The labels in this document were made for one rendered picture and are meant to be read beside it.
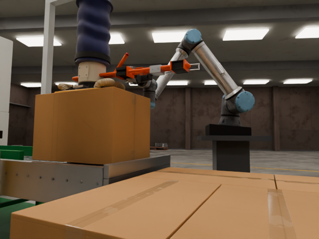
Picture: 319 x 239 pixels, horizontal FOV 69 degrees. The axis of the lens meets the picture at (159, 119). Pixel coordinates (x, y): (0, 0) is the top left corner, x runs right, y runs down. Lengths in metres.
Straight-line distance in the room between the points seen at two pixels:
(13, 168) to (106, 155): 0.53
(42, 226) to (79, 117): 0.81
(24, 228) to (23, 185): 0.78
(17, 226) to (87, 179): 0.49
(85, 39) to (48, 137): 0.63
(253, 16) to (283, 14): 0.69
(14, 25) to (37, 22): 0.65
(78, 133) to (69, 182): 0.29
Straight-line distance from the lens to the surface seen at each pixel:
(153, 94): 1.66
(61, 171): 1.22
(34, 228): 0.64
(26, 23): 7.66
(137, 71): 1.37
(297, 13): 6.96
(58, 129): 1.45
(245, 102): 1.79
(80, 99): 1.35
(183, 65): 1.26
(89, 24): 1.60
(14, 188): 1.50
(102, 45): 1.56
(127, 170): 1.16
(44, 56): 4.66
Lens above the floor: 0.73
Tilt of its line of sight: 5 degrees up
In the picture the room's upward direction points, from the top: 1 degrees clockwise
